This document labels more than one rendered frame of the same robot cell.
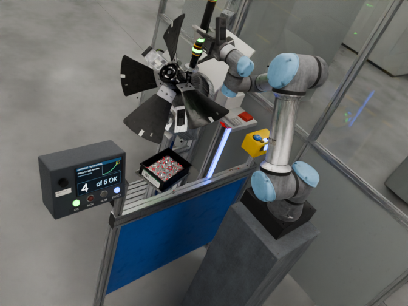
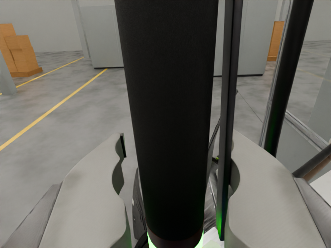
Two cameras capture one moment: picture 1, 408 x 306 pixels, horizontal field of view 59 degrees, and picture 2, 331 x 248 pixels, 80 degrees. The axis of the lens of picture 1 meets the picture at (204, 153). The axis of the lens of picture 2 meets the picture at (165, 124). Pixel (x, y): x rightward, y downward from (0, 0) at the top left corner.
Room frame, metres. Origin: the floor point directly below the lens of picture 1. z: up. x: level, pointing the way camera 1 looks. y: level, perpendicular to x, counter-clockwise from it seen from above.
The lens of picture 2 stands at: (1.57, 0.15, 1.57)
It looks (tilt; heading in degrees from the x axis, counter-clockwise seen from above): 28 degrees down; 54
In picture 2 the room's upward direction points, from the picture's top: 3 degrees counter-clockwise
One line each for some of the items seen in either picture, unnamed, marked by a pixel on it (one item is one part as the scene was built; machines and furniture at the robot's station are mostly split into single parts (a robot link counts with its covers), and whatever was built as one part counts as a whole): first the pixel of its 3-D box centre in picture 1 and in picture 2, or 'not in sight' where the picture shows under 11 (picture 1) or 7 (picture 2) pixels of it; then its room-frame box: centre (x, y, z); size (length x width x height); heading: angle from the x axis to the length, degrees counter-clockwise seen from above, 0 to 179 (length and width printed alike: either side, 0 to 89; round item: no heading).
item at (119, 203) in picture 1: (120, 198); not in sight; (0.98, 0.25, 0.96); 0.03 x 0.03 x 0.20; 51
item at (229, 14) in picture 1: (226, 17); not in sight; (2.24, 0.17, 1.38); 0.10 x 0.07 x 0.08; 176
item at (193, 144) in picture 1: (190, 146); not in sight; (1.96, 0.10, 0.58); 0.09 x 0.04 x 1.15; 51
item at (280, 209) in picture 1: (288, 200); not in sight; (1.14, -0.40, 1.13); 0.15 x 0.15 x 0.10
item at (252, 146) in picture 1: (259, 143); not in sight; (1.62, -0.26, 1.02); 0.16 x 0.10 x 0.11; 141
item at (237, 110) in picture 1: (227, 111); not in sight; (2.12, -0.05, 0.85); 0.36 x 0.24 x 0.03; 51
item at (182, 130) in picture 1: (186, 123); not in sight; (1.61, 0.15, 0.98); 0.20 x 0.16 x 0.20; 141
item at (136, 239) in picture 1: (175, 234); not in sight; (1.31, -0.01, 0.45); 0.82 x 0.01 x 0.66; 141
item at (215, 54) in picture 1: (216, 45); not in sight; (1.55, 0.12, 1.47); 0.12 x 0.08 x 0.09; 52
